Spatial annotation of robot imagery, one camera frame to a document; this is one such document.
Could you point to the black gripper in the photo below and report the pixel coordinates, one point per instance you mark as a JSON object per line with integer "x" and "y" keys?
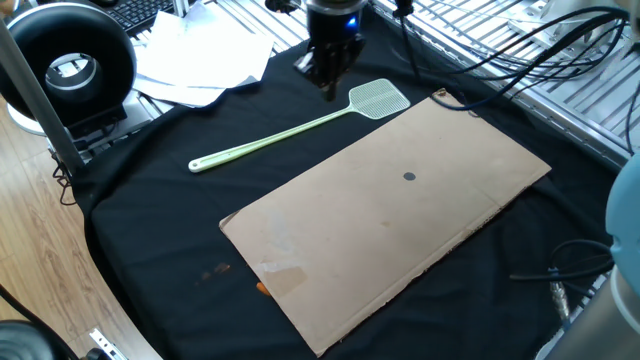
{"x": 330, "y": 30}

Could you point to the light green plastic flyswatter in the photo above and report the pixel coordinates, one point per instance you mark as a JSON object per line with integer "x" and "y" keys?
{"x": 380, "y": 98}

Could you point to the black clamp knob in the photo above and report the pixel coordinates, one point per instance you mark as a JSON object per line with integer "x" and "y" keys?
{"x": 282, "y": 5}

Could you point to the white paper sheet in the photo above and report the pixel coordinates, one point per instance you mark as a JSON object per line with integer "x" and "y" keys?
{"x": 190, "y": 96}
{"x": 210, "y": 50}

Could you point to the black round dot sticker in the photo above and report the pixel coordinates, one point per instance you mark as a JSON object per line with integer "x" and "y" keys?
{"x": 409, "y": 176}

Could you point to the brown cardboard sheet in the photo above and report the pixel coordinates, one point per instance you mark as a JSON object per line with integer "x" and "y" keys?
{"x": 375, "y": 240}

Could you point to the black computer keyboard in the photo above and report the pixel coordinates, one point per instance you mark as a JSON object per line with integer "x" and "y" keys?
{"x": 140, "y": 12}

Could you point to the black table cloth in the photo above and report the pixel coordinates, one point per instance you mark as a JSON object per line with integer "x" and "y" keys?
{"x": 165, "y": 225}

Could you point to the small orange item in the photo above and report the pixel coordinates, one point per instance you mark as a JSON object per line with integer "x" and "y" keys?
{"x": 262, "y": 289}

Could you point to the white round lamp base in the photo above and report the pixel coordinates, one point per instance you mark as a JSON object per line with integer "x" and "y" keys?
{"x": 25, "y": 125}

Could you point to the black round device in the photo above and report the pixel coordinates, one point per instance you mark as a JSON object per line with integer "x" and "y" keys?
{"x": 25, "y": 345}

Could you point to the silver aluminium post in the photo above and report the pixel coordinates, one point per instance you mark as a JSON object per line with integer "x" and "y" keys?
{"x": 39, "y": 102}

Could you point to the white corner bracket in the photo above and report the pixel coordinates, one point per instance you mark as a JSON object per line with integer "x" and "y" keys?
{"x": 105, "y": 345}

